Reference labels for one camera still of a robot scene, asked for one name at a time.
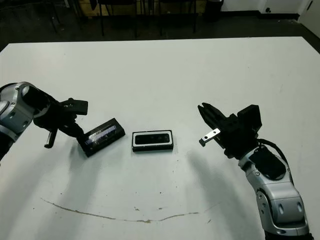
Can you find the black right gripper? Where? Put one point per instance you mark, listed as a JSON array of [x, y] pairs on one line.
[[237, 140]]

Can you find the black box lid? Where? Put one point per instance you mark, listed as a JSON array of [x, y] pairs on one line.
[[105, 136]]

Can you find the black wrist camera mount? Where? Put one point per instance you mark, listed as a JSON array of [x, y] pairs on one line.
[[77, 106], [250, 117]]

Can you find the small black round object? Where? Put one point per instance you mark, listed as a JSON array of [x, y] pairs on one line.
[[268, 9]]

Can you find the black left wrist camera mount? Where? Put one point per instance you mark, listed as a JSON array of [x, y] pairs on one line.
[[77, 106]]

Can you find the black trash bin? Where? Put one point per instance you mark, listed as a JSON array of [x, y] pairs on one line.
[[212, 10]]

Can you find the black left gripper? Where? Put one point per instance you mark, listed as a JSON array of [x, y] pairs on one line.
[[53, 116]]

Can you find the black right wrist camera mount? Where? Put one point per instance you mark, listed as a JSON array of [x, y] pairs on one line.
[[250, 117]]

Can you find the black box base white insert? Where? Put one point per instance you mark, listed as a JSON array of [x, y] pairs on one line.
[[152, 149]]

